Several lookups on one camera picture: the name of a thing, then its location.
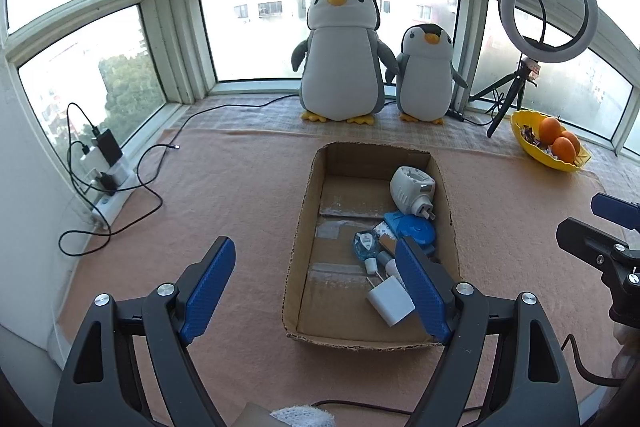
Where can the pile of blue wrapped candies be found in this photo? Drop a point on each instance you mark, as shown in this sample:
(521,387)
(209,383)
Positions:
(549,150)

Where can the grey cloth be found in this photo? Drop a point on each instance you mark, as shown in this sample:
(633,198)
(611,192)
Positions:
(260,117)

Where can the blue round tape measure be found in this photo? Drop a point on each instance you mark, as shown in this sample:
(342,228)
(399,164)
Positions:
(417,232)

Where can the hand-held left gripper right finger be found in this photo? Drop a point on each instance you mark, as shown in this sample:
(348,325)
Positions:
(420,287)

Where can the large penguin plush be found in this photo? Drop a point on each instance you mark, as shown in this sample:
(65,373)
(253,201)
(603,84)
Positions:
(342,67)

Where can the small black plug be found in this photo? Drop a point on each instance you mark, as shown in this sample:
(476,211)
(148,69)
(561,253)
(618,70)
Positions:
(106,182)

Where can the white power strip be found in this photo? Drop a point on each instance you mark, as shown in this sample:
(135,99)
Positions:
(120,169)

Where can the blue liquid bottle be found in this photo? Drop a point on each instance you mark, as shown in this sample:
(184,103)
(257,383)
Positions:
(365,242)

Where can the white fuzzy cloth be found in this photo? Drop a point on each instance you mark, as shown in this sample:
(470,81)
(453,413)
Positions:
(300,417)

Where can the patterned white lighter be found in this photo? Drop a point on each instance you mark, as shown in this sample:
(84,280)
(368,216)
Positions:
(385,239)

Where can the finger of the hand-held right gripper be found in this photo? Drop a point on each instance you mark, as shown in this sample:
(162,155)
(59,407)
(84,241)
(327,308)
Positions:
(585,237)
(617,209)

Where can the white window frame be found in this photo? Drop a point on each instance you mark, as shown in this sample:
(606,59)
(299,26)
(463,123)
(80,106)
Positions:
(175,32)

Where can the yellow leaf-shaped tray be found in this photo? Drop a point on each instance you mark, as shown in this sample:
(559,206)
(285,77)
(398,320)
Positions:
(555,162)

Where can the black tripod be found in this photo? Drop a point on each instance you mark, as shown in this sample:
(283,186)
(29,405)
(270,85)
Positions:
(524,74)

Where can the white charger plug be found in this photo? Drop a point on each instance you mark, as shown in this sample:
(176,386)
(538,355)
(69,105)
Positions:
(392,302)

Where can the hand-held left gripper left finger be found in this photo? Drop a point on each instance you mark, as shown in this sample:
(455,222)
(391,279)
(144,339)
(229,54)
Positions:
(207,292)

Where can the pile of brown chocolate bars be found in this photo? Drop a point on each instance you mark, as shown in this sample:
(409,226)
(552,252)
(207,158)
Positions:
(529,135)

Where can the orange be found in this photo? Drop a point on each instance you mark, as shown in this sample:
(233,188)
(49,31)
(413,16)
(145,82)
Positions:
(564,150)
(574,139)
(550,130)

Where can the white plug-in device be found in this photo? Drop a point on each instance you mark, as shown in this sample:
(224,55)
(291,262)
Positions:
(407,192)

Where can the small white charger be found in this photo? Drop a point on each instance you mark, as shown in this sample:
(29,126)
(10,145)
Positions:
(89,157)

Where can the small penguin plush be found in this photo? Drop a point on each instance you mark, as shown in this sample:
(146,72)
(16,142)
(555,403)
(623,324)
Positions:
(425,77)

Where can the cardboard box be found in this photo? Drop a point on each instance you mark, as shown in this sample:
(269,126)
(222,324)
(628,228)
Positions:
(345,192)

